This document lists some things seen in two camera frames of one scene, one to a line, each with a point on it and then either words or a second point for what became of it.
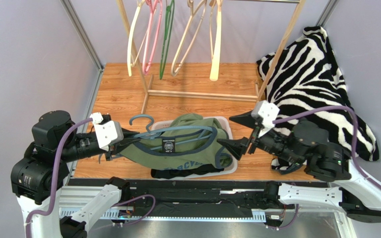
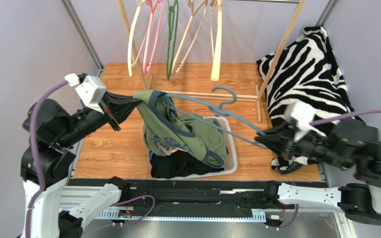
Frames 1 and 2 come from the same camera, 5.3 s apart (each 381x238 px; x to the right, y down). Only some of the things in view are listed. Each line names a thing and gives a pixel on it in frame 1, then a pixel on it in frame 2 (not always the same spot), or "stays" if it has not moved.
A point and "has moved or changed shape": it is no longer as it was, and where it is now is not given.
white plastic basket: (225, 122) stays
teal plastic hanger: (142, 136) to (218, 110)
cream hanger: (194, 12) stays
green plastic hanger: (169, 11) has moved or changed shape
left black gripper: (124, 142) to (120, 106)
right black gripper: (253, 138) to (285, 145)
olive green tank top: (188, 141) to (165, 130)
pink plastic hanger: (154, 5) stays
